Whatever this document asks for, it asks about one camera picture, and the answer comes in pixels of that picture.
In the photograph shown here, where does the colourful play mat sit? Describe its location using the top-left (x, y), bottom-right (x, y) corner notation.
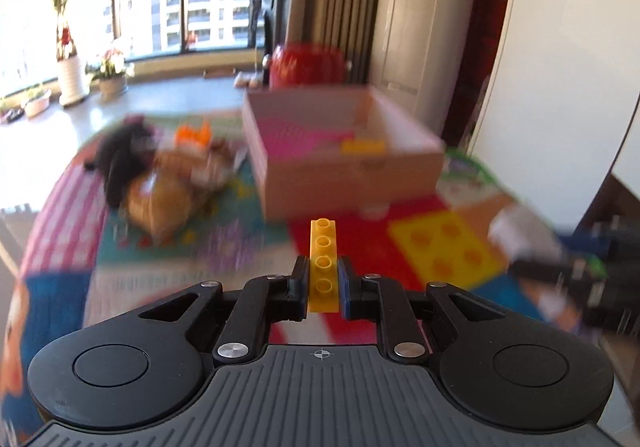
top-left (0, 112), bottom-right (606, 428)

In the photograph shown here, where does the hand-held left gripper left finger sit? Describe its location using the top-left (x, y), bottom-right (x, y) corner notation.
top-left (137, 254), bottom-right (311, 368)

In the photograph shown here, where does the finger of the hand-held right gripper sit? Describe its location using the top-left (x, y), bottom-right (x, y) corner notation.
top-left (509, 254), bottom-right (601, 298)

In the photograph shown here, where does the tall plant in white vase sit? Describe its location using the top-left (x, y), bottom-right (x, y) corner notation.
top-left (27, 0), bottom-right (93, 108)

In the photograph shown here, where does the small white planter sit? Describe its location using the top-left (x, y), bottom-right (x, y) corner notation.
top-left (21, 88), bottom-right (53, 119)

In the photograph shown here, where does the large white panel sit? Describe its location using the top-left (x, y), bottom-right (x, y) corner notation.
top-left (467, 0), bottom-right (640, 228)

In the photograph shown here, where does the yellow flat building brick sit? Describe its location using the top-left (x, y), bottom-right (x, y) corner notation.
top-left (341, 138), bottom-right (388, 157)

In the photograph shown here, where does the black plush toy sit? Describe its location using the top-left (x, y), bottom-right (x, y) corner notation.
top-left (87, 114), bottom-right (158, 210)

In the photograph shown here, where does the dark appliance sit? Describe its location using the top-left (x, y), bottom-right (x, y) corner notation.
top-left (257, 0), bottom-right (290, 80)

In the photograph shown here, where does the pink building base plate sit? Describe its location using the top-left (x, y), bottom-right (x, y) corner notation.
top-left (260, 120), bottom-right (363, 163)

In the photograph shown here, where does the red round container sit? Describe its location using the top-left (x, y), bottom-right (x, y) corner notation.
top-left (267, 42), bottom-right (348, 90)

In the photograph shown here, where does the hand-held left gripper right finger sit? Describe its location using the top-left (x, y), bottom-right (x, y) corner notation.
top-left (337, 254), bottom-right (507, 368)

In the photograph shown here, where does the cardboard box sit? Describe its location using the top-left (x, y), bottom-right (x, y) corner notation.
top-left (241, 84), bottom-right (447, 220)

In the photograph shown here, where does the white cabinet door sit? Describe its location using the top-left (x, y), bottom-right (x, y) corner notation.
top-left (367, 0), bottom-right (483, 138)

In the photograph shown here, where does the flowering plant in pot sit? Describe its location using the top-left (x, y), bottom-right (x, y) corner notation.
top-left (87, 47), bottom-right (136, 102)

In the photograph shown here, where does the yellow long building brick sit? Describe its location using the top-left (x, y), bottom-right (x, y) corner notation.
top-left (307, 218), bottom-right (341, 314)

